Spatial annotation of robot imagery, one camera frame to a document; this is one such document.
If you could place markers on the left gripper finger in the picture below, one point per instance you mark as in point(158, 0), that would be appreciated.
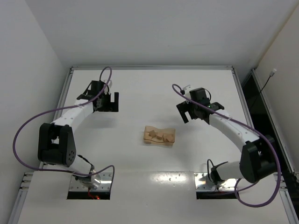
point(110, 109)
point(114, 97)

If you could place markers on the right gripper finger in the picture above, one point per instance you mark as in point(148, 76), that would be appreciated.
point(184, 106)
point(184, 116)

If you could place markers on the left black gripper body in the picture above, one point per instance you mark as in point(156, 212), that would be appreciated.
point(109, 102)

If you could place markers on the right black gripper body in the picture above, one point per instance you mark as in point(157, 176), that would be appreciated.
point(188, 110)

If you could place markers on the transparent amber plastic tray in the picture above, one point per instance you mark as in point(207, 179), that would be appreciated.
point(149, 140)

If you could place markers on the wooden block letter D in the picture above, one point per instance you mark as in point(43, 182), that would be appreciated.
point(152, 134)

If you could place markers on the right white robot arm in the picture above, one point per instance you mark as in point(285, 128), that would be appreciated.
point(257, 153)

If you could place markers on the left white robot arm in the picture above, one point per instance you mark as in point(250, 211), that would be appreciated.
point(56, 145)

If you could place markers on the plain wooden block lower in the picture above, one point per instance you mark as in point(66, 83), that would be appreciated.
point(167, 138)

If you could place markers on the plain wooden block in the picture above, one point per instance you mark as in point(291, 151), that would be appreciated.
point(159, 136)
point(167, 138)

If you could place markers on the plain wooden block upper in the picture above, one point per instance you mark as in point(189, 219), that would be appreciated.
point(159, 136)

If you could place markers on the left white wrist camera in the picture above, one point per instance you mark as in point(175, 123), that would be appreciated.
point(109, 85)

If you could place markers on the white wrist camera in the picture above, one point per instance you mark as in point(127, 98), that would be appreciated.
point(109, 85)
point(186, 90)

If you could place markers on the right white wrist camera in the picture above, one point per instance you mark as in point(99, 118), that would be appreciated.
point(186, 90)

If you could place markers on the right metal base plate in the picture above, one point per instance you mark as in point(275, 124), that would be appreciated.
point(203, 184)

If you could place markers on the metal base plate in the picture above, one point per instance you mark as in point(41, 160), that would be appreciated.
point(96, 183)
point(203, 184)

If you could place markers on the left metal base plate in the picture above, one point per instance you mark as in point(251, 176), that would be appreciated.
point(96, 183)

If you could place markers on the aluminium table frame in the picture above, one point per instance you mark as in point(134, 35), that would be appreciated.
point(153, 184)

